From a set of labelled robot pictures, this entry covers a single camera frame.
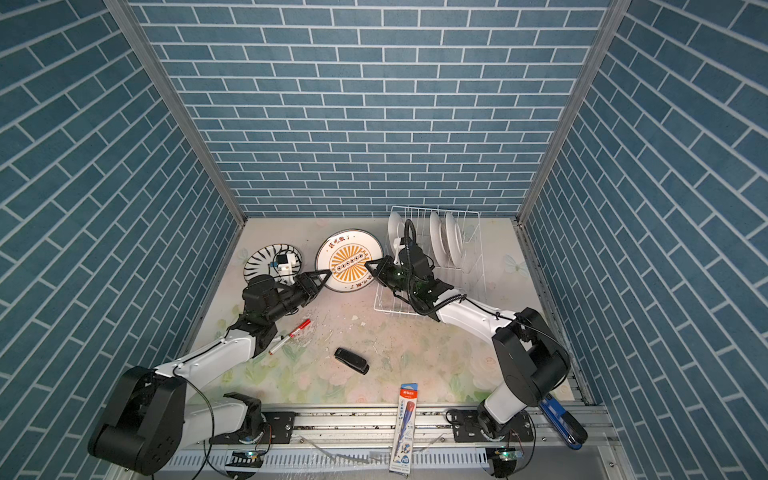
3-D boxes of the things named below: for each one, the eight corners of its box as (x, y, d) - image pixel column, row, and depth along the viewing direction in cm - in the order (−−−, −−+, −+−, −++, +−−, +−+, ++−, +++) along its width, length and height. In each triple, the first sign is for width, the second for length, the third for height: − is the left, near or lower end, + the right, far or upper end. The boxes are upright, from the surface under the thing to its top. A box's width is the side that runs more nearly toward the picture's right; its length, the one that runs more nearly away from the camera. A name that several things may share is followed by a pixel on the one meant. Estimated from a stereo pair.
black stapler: (334, 360, 87) (332, 354, 83) (340, 351, 89) (338, 345, 85) (365, 376, 84) (364, 371, 81) (371, 366, 86) (370, 360, 83)
